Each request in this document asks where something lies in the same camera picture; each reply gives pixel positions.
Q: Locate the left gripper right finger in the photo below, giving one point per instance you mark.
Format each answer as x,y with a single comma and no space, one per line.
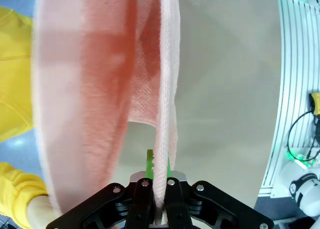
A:
177,201

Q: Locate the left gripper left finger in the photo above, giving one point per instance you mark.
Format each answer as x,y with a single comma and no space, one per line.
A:
140,201

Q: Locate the pink terry towel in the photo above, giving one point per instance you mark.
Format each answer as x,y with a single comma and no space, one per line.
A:
87,89

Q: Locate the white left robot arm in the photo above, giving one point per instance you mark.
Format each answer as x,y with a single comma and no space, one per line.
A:
305,189

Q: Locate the right forearm yellow sleeve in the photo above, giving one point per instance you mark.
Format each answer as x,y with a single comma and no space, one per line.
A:
17,189

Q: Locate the person's right hand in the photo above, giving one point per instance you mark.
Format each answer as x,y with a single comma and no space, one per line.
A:
40,211

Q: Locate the yellow black connector box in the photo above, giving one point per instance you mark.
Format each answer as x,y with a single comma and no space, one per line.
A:
315,102

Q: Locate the person in yellow hoodie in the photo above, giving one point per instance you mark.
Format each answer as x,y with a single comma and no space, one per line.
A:
12,64

